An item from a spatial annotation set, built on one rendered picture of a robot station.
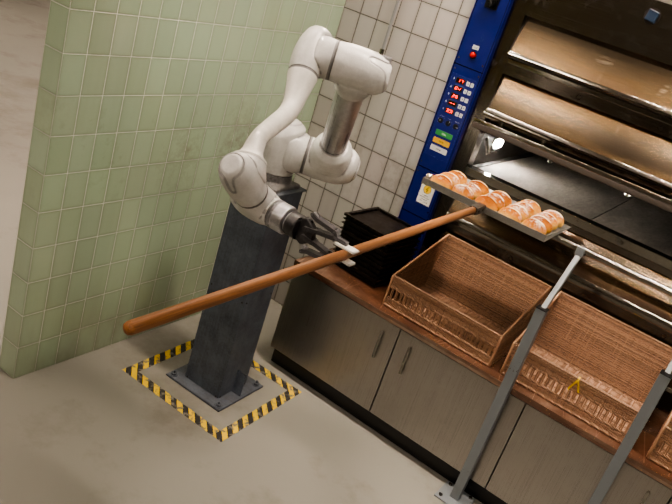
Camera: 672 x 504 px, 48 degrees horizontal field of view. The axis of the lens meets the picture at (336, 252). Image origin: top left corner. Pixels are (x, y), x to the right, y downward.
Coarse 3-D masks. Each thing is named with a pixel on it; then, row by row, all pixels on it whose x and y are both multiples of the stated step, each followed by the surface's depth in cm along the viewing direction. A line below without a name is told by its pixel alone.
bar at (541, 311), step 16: (560, 240) 295; (576, 256) 292; (592, 256) 289; (624, 272) 284; (560, 288) 288; (656, 288) 279; (544, 304) 284; (528, 336) 286; (528, 352) 290; (512, 368) 292; (512, 384) 294; (656, 384) 263; (496, 400) 298; (656, 400) 264; (496, 416) 299; (640, 416) 268; (480, 432) 304; (640, 432) 269; (480, 448) 306; (624, 448) 273; (464, 464) 311; (448, 480) 327; (464, 480) 313; (608, 480) 279; (448, 496) 318; (464, 496) 321; (592, 496) 283
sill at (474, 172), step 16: (480, 176) 349; (512, 192) 341; (528, 192) 341; (544, 208) 335; (560, 208) 332; (576, 224) 328; (592, 224) 324; (608, 240) 322; (624, 240) 318; (656, 256) 312
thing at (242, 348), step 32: (288, 192) 300; (256, 224) 301; (224, 256) 313; (256, 256) 304; (224, 288) 316; (224, 320) 320; (256, 320) 328; (192, 352) 333; (224, 352) 323; (192, 384) 335; (224, 384) 330; (256, 384) 347; (288, 384) 358; (192, 416) 316; (256, 416) 329
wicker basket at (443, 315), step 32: (448, 256) 359; (480, 256) 351; (416, 288) 321; (448, 288) 358; (480, 288) 350; (512, 288) 343; (544, 288) 336; (416, 320) 324; (448, 320) 315; (480, 320) 345; (512, 320) 342; (480, 352) 310
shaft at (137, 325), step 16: (432, 224) 253; (384, 240) 226; (336, 256) 204; (352, 256) 211; (288, 272) 186; (304, 272) 191; (240, 288) 170; (256, 288) 175; (176, 304) 156; (192, 304) 158; (208, 304) 161; (128, 320) 145; (144, 320) 147; (160, 320) 150
